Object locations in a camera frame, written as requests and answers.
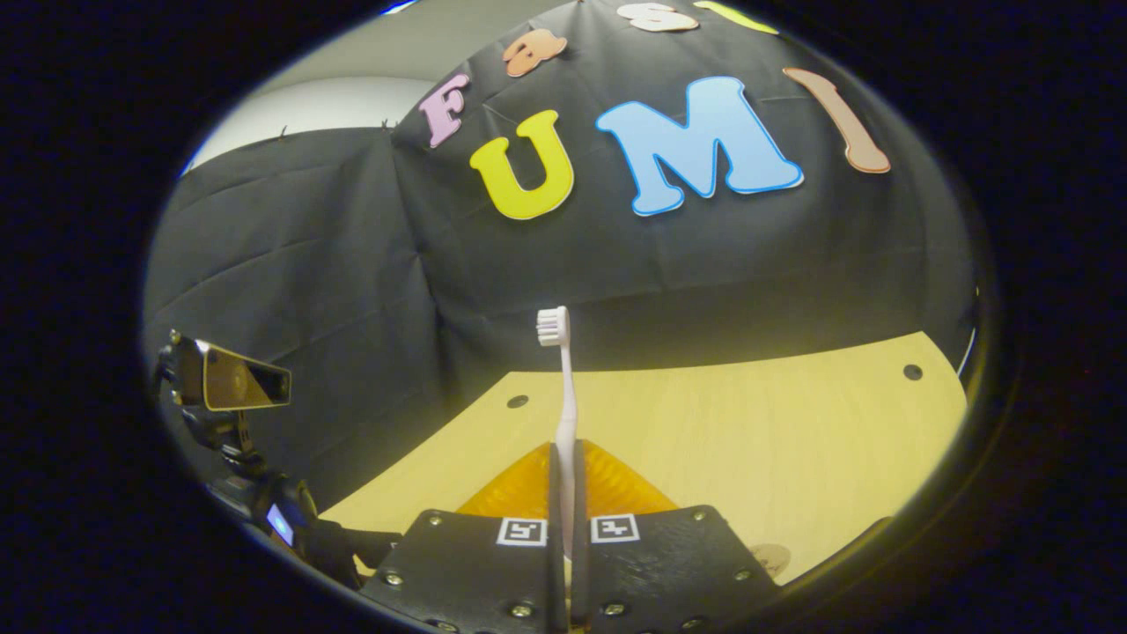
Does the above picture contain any white toothbrush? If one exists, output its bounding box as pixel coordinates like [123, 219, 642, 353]
[536, 306, 582, 564]

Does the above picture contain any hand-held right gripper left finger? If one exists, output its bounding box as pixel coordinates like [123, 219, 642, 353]
[359, 440, 566, 634]

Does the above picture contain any black backdrop cloth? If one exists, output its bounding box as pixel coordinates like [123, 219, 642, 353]
[141, 0, 978, 512]

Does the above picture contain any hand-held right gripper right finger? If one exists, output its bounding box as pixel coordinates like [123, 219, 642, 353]
[571, 439, 782, 634]

